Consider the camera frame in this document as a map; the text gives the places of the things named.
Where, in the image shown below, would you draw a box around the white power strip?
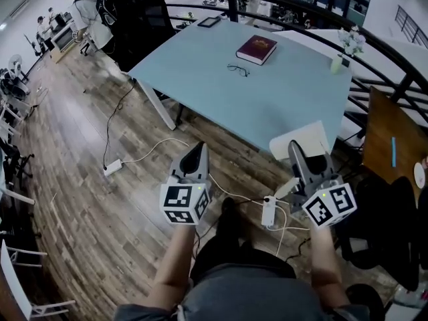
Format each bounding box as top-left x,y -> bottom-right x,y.
261,195 -> 278,228
102,158 -> 124,178

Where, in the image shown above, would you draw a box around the black office chair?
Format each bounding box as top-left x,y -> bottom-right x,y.
339,175 -> 423,293
110,0 -> 177,74

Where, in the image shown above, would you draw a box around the black curved railing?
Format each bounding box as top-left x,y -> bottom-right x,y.
146,0 -> 428,128

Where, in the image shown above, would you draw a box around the light blue table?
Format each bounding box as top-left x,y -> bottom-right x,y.
128,18 -> 354,162

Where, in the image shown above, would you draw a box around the person's right forearm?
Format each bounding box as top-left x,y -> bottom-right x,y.
309,224 -> 352,311

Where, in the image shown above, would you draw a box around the white plate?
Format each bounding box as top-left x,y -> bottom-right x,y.
413,161 -> 427,191

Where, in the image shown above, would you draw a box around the white table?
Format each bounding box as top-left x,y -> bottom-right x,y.
272,27 -> 428,113

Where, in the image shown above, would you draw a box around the white fan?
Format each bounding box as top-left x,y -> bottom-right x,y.
8,54 -> 30,82

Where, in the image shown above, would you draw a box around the person's grey shirt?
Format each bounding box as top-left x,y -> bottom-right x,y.
113,262 -> 372,321

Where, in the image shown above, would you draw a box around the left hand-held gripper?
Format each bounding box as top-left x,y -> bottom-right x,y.
159,141 -> 213,226

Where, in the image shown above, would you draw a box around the white oven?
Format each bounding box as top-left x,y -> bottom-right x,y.
49,23 -> 80,53

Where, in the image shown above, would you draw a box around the black cable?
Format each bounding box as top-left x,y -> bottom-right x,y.
102,78 -> 137,167

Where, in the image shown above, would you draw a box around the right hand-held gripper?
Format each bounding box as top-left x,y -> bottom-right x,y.
288,140 -> 358,229

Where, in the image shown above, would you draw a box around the person's left forearm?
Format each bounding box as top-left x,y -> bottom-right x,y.
152,224 -> 201,311

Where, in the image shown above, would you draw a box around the white chair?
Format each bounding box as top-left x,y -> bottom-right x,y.
0,239 -> 77,321

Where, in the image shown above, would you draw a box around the person's black trousers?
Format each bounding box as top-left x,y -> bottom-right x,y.
189,209 -> 298,282

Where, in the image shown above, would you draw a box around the person's black shoe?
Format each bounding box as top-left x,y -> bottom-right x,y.
220,196 -> 239,227

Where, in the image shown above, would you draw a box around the black framed tablet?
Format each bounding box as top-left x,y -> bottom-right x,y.
197,16 -> 222,29

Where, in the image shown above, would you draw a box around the white item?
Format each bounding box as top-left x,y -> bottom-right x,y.
269,120 -> 332,162

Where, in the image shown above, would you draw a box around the brown wooden table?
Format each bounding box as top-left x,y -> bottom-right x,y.
362,86 -> 428,199

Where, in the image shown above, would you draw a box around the white cable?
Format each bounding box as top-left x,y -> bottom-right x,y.
209,174 -> 312,257
120,138 -> 191,165

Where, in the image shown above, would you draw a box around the black eyeglasses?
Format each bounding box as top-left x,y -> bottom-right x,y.
227,64 -> 251,78

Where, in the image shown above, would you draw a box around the vase with pale flowers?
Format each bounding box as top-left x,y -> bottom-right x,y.
330,25 -> 367,76

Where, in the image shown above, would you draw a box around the dark red book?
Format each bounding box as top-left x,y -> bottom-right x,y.
235,34 -> 278,66

